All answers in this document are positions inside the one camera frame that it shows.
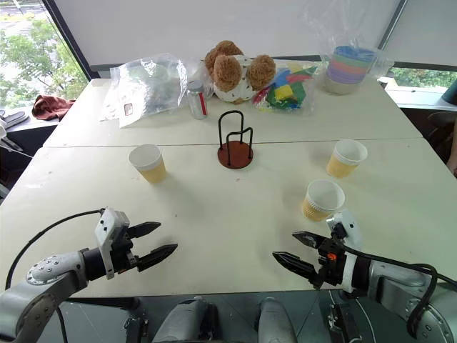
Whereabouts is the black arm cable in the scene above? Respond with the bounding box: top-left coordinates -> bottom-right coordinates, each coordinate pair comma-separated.
338,246 -> 439,339
4,208 -> 106,291

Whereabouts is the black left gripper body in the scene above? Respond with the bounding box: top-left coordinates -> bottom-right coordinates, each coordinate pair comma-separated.
113,226 -> 140,275

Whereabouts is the clear plastic bag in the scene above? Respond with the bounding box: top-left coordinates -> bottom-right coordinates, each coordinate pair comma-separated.
99,52 -> 190,129

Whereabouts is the brown white plush toy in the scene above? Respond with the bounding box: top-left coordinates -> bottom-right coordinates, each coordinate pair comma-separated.
204,39 -> 277,105

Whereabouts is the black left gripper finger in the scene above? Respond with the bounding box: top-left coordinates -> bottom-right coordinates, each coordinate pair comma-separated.
136,244 -> 179,272
128,221 -> 162,241

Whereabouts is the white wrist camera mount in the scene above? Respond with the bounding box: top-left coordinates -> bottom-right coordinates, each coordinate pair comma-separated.
326,209 -> 363,299
94,207 -> 130,280

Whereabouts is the black wire cup holder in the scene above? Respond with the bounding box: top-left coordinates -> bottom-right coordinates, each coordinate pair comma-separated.
216,111 -> 255,170

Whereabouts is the red cloth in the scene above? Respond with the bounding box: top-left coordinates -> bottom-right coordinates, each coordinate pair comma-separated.
31,94 -> 76,121

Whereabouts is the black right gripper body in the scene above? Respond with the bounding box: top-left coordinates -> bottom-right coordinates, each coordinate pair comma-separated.
309,235 -> 346,289

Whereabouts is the yellow white paper cup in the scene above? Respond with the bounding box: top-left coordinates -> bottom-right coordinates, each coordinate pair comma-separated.
129,143 -> 168,185
326,139 -> 368,179
301,179 -> 346,223

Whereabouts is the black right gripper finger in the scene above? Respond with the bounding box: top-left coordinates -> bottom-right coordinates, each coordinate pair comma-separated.
271,251 -> 321,283
291,231 -> 333,251

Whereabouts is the dark teal object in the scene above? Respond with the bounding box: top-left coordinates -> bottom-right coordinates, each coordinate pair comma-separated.
441,71 -> 457,103

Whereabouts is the clear bag around bowls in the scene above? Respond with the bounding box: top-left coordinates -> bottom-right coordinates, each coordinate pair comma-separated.
298,0 -> 395,97

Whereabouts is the stack of colourful bowls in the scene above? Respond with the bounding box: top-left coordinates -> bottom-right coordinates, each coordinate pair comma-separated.
323,44 -> 377,96

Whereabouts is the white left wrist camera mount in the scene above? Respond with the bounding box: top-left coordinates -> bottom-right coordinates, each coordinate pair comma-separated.
94,207 -> 130,280

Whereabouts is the bag of colourful blocks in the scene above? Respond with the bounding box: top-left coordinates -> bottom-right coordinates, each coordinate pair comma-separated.
251,59 -> 319,117

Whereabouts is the grey rounded robot leg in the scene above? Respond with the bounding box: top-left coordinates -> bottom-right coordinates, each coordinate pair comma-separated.
256,297 -> 298,343
152,298 -> 219,343

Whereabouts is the clear jar with red label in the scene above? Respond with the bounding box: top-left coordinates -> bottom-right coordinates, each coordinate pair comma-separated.
186,80 -> 209,119

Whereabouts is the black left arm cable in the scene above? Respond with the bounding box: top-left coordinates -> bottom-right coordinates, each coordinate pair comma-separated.
4,208 -> 106,291

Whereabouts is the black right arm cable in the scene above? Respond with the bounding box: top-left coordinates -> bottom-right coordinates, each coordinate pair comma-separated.
338,246 -> 439,339

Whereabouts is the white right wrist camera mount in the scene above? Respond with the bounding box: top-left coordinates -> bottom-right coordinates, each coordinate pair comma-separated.
326,209 -> 363,299

